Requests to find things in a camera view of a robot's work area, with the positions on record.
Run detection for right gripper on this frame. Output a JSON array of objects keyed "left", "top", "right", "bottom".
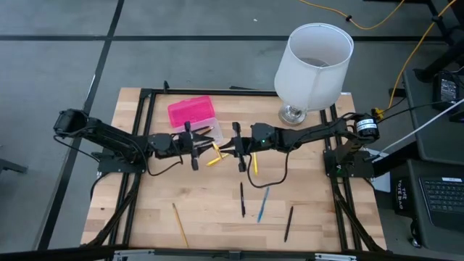
[{"left": 219, "top": 121, "right": 280, "bottom": 174}]

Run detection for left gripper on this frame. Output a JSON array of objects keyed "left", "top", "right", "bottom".
[{"left": 168, "top": 120, "right": 215, "bottom": 173}]

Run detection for yellow highlighter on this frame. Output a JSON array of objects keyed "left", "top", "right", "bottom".
[{"left": 206, "top": 152, "right": 231, "bottom": 167}]

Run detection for pink-lidded clear supply box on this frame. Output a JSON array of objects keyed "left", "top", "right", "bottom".
[{"left": 167, "top": 95, "right": 224, "bottom": 146}]

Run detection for blue pen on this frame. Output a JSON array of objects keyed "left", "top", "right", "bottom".
[{"left": 257, "top": 186, "right": 270, "bottom": 223}]

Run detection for yellow wooden pencil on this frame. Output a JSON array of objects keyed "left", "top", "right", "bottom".
[{"left": 171, "top": 202, "right": 190, "bottom": 249}]

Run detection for white-shaded silver table lamp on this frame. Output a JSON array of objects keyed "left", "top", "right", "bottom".
[{"left": 273, "top": 22, "right": 355, "bottom": 127}]

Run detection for black tote bag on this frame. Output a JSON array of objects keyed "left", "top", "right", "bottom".
[{"left": 392, "top": 176, "right": 415, "bottom": 219}]

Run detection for black front crossbar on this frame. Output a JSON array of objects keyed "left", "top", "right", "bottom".
[{"left": 0, "top": 244, "right": 464, "bottom": 261}]

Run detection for dark chair base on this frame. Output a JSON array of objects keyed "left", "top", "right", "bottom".
[{"left": 0, "top": 144, "right": 29, "bottom": 175}]

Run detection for dark grey side table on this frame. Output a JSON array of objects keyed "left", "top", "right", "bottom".
[{"left": 402, "top": 67, "right": 464, "bottom": 167}]

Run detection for black caster wheel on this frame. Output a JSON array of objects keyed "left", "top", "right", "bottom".
[{"left": 408, "top": 220, "right": 424, "bottom": 249}]

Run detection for grey laptop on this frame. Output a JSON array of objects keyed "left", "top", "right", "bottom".
[{"left": 405, "top": 158, "right": 464, "bottom": 254}]

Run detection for black power adapter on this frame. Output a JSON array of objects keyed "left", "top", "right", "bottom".
[{"left": 432, "top": 71, "right": 462, "bottom": 112}]

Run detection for black stand legs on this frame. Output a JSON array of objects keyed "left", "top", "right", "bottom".
[{"left": 413, "top": 0, "right": 464, "bottom": 83}]

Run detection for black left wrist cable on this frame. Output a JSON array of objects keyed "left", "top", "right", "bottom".
[{"left": 146, "top": 154, "right": 184, "bottom": 178}]

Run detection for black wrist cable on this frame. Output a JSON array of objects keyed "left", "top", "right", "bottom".
[
  {"left": 146, "top": 154, "right": 184, "bottom": 178},
  {"left": 246, "top": 151, "right": 290, "bottom": 189}
]

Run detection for black aluminium table frame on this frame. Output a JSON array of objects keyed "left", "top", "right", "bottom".
[{"left": 81, "top": 86, "right": 387, "bottom": 254}]

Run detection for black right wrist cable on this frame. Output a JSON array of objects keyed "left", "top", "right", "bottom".
[{"left": 246, "top": 151, "right": 290, "bottom": 189}]

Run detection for silver bracket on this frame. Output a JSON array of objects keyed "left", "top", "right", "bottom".
[
  {"left": 313, "top": 252, "right": 359, "bottom": 261},
  {"left": 112, "top": 248, "right": 156, "bottom": 261}
]

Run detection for long yellow extension cable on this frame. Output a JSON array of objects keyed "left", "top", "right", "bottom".
[{"left": 371, "top": 0, "right": 460, "bottom": 120}]

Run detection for yellow cable with black connector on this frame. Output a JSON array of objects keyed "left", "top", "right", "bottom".
[{"left": 299, "top": 0, "right": 406, "bottom": 31}]

